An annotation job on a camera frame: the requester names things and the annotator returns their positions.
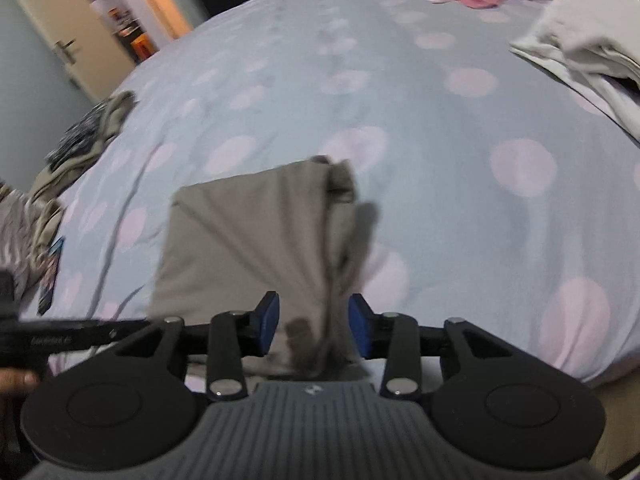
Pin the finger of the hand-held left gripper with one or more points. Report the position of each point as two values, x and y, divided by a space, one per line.
122 331

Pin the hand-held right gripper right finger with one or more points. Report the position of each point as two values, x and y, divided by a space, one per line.
361 325

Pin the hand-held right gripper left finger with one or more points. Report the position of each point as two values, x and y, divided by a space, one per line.
267 322

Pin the taupe long-sleeve shirt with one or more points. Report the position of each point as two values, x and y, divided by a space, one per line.
240 240

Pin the pile of beige clothes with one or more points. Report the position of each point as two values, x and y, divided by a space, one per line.
25 240

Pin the olive and patterned folded clothes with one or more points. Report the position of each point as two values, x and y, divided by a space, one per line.
115 115

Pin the pile of white clothes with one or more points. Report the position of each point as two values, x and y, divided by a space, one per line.
585 35

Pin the person's left hand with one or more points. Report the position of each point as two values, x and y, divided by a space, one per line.
17 382

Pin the smartphone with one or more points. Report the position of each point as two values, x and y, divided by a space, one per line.
50 275

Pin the polka dot bed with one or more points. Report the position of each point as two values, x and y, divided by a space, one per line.
425 160

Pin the dark floral cloth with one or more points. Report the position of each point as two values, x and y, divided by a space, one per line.
75 135

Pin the beige room door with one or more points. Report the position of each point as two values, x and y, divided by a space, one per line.
60 10

